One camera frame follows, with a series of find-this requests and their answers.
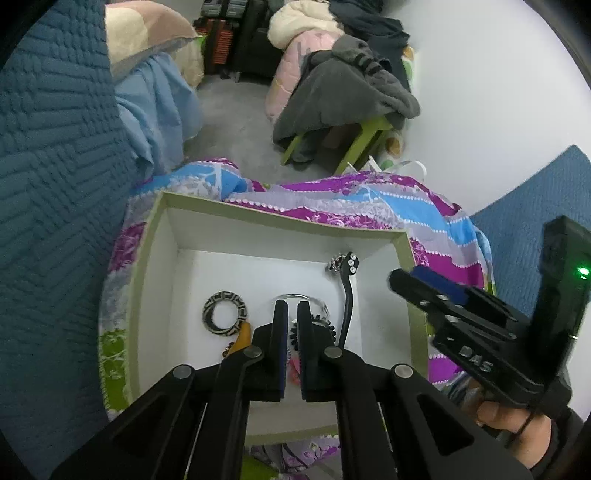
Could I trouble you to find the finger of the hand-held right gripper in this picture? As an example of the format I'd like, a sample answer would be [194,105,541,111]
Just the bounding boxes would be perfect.
[388,268,514,343]
[409,265,521,325]

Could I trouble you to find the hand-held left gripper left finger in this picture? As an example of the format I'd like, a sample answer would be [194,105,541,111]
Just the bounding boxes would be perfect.
[48,299,290,480]

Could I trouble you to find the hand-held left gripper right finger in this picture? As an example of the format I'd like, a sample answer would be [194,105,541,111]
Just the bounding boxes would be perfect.
[295,300,535,480]

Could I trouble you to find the black spiral hair tie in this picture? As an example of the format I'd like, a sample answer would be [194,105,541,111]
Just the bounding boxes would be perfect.
[288,311,336,357]

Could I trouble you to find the orange hair clip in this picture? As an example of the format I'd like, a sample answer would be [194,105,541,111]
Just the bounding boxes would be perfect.
[221,322,254,361]

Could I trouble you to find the thin silver bracelet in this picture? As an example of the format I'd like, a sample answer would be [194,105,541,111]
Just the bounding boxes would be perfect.
[274,293,332,320]

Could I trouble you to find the black strap with studs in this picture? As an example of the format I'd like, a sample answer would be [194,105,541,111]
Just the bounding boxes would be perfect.
[330,251,359,350]

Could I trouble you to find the black and beige patterned bangle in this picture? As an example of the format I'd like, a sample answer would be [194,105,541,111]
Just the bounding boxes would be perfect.
[202,291,251,336]

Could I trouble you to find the pale green cardboard box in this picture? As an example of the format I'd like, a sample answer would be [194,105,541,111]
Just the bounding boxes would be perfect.
[124,189,433,449]

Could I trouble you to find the person's right forearm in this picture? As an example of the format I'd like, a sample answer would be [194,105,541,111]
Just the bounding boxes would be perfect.
[526,406,591,480]

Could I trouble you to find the person's right hand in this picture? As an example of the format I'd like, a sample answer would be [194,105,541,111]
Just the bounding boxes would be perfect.
[475,401,554,468]

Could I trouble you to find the floral printed bedsheet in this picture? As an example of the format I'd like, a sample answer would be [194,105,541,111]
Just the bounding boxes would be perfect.
[99,157,498,480]

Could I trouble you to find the white plastic bag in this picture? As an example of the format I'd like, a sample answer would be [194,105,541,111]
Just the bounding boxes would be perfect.
[351,156,428,179]

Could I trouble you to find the green stool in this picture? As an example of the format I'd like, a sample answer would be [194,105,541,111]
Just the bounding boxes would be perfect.
[281,115,399,175]

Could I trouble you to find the grey fleece blanket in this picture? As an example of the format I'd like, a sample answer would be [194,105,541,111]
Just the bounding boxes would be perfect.
[272,34,422,163]

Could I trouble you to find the pink quilt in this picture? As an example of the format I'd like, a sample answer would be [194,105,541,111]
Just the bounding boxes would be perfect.
[264,31,339,124]

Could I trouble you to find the dark clothing pile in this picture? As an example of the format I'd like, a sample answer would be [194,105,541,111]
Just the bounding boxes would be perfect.
[328,0,413,89]

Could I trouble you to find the blue quilted bedspread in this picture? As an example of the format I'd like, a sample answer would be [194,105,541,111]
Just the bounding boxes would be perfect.
[0,0,591,480]

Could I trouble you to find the light blue sheet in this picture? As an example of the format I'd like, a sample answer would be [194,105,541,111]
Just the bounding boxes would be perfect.
[113,52,205,177]

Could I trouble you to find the cream duvet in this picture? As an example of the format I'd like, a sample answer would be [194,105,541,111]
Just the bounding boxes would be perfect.
[268,0,345,52]

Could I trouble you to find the black suitcase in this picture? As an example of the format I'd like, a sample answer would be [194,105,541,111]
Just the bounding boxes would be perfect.
[239,0,288,80]

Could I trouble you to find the beige lace cloth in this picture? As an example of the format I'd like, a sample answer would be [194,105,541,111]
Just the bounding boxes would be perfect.
[170,38,207,89]

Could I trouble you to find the red ribbed suitcase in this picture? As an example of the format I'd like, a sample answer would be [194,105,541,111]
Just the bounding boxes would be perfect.
[203,18,246,75]

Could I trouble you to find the grey ribbed suitcase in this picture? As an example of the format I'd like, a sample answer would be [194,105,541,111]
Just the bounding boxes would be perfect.
[200,0,251,22]

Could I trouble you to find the pastel patchwork pillow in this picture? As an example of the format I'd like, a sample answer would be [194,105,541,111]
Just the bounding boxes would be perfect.
[104,2,200,80]

